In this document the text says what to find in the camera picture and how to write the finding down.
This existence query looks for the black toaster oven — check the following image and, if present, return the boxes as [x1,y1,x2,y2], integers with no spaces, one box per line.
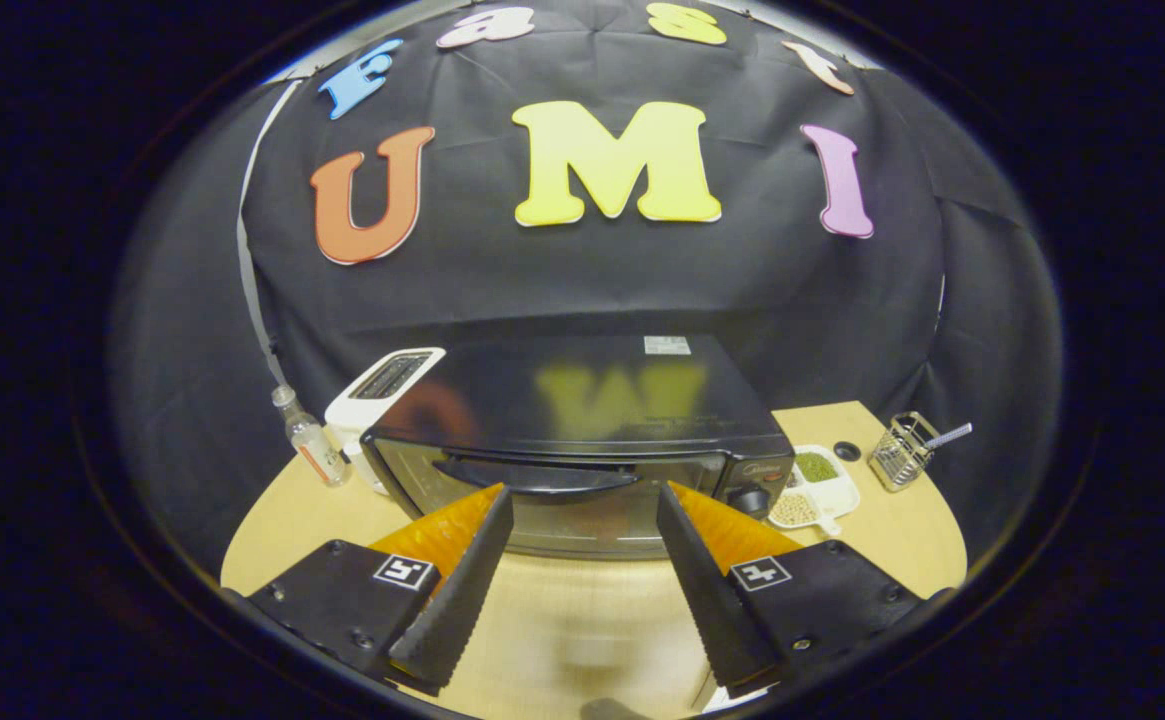
[360,333,796,559]

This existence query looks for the white divided dish with grains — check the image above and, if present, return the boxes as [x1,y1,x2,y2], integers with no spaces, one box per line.
[767,445,861,536]

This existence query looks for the clear bottle with orange label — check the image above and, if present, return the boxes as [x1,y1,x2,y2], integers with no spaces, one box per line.
[271,385,351,489]

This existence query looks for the white slot toaster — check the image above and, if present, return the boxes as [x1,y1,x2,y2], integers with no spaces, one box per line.
[324,346,447,496]

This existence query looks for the metal wire utensil holder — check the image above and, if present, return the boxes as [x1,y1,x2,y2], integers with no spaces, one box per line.
[867,411,935,493]

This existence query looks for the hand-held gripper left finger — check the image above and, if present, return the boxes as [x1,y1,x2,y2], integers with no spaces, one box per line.
[242,483,515,696]

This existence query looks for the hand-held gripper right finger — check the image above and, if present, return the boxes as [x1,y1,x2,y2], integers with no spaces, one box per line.
[655,480,928,699]

